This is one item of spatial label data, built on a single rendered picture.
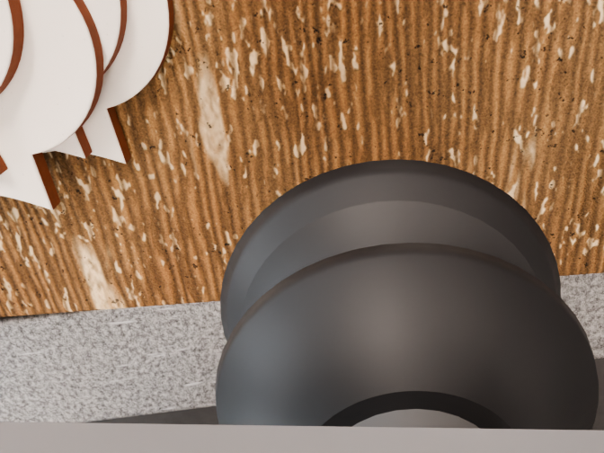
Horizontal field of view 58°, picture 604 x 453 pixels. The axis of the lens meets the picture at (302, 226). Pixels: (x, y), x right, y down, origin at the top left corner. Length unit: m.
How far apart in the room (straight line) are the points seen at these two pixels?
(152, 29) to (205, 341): 0.17
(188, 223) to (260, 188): 0.04
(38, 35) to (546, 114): 0.19
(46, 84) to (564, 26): 0.19
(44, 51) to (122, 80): 0.03
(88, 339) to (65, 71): 0.17
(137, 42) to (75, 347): 0.18
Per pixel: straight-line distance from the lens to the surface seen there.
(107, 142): 0.23
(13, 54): 0.21
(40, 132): 0.22
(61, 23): 0.21
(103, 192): 0.25
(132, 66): 0.22
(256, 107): 0.22
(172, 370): 0.33
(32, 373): 0.36
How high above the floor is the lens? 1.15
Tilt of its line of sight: 61 degrees down
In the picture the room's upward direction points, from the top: 178 degrees counter-clockwise
